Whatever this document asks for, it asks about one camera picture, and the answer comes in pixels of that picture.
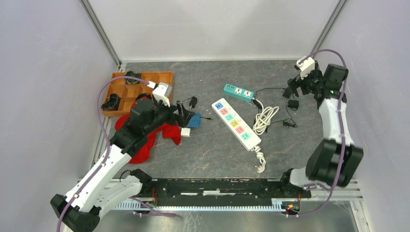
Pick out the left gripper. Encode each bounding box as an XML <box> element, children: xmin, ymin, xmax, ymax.
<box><xmin>144</xmin><ymin>97</ymin><xmax>195</xmax><ymax>135</ymax></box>

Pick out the blue cube adapter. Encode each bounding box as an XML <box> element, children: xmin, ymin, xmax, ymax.
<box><xmin>186</xmin><ymin>113</ymin><xmax>202</xmax><ymax>129</ymax></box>

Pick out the black charger plug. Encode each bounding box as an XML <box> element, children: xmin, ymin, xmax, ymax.
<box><xmin>189</xmin><ymin>96</ymin><xmax>198</xmax><ymax>109</ymax></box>

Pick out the black plug adapter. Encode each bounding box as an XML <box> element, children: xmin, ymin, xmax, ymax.
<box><xmin>282</xmin><ymin>87</ymin><xmax>293</xmax><ymax>99</ymax></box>
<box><xmin>287</xmin><ymin>100</ymin><xmax>299</xmax><ymax>111</ymax></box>

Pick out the teal power strip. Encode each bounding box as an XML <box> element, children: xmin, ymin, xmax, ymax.
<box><xmin>223</xmin><ymin>84</ymin><xmax>254</xmax><ymax>102</ymax></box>

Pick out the white power strip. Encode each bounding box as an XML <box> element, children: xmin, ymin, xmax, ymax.
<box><xmin>211</xmin><ymin>98</ymin><xmax>261</xmax><ymax>151</ymax></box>

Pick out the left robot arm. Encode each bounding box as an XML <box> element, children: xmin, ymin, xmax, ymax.
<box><xmin>50</xmin><ymin>98</ymin><xmax>194</xmax><ymax>232</ymax></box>

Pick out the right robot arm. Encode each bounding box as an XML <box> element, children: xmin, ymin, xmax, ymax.
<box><xmin>279</xmin><ymin>61</ymin><xmax>364</xmax><ymax>197</ymax></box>

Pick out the small white cube adapter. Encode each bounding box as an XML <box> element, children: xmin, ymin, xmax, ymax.
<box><xmin>180</xmin><ymin>128</ymin><xmax>191</xmax><ymax>137</ymax></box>

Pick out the red cloth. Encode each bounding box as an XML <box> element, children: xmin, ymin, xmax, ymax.
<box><xmin>110</xmin><ymin>97</ymin><xmax>181</xmax><ymax>164</ymax></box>

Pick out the orange compartment tray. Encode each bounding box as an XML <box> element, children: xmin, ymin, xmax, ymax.
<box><xmin>97</xmin><ymin>72</ymin><xmax>174</xmax><ymax>117</ymax></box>

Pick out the dark green coiled item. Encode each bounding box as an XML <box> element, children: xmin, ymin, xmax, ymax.
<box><xmin>124</xmin><ymin>71</ymin><xmax>142</xmax><ymax>85</ymax></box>

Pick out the black item in tray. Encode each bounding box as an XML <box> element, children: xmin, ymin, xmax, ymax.
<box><xmin>101</xmin><ymin>93</ymin><xmax>121</xmax><ymax>111</ymax></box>

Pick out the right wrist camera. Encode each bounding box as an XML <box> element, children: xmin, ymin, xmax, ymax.
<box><xmin>295</xmin><ymin>56</ymin><xmax>315</xmax><ymax>80</ymax></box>

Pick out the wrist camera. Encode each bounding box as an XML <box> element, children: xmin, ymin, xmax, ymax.
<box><xmin>152</xmin><ymin>82</ymin><xmax>173</xmax><ymax>107</ymax></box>
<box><xmin>295</xmin><ymin>56</ymin><xmax>315</xmax><ymax>80</ymax></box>

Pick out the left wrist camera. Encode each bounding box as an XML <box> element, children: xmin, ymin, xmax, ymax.
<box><xmin>152</xmin><ymin>82</ymin><xmax>173</xmax><ymax>107</ymax></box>

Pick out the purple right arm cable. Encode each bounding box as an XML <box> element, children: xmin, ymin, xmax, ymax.
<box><xmin>286</xmin><ymin>48</ymin><xmax>348</xmax><ymax>217</ymax></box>

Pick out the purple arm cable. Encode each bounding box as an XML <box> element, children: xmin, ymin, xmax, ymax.
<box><xmin>56</xmin><ymin>75</ymin><xmax>180</xmax><ymax>232</ymax></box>
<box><xmin>286</xmin><ymin>48</ymin><xmax>348</xmax><ymax>217</ymax></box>

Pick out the coiled white cable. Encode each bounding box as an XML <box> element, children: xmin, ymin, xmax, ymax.
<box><xmin>252</xmin><ymin>105</ymin><xmax>280</xmax><ymax>136</ymax></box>

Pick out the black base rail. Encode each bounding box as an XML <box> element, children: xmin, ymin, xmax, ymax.
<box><xmin>135</xmin><ymin>178</ymin><xmax>312</xmax><ymax>207</ymax></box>

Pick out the white strip cord bundle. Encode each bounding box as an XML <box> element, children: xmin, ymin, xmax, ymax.
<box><xmin>253</xmin><ymin>145</ymin><xmax>267</xmax><ymax>174</ymax></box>

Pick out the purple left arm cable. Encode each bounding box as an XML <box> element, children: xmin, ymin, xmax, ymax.
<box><xmin>56</xmin><ymin>75</ymin><xmax>180</xmax><ymax>232</ymax></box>

